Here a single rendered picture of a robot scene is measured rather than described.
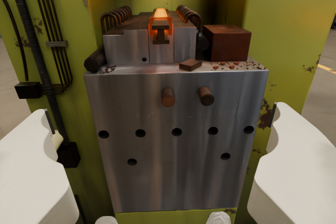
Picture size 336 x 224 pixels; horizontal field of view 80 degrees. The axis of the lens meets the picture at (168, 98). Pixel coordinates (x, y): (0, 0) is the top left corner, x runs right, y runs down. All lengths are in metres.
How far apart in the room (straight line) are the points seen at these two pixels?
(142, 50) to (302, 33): 0.47
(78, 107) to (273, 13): 0.65
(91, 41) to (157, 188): 0.45
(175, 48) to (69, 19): 0.31
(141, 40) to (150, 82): 0.10
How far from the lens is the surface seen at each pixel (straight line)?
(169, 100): 0.39
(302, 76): 0.77
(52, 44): 0.65
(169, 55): 0.46
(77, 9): 0.63
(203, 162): 0.56
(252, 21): 0.64
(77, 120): 0.76
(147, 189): 0.62
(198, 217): 0.74
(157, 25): 0.34
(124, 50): 0.47
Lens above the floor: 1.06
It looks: 28 degrees down
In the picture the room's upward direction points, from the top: 1 degrees counter-clockwise
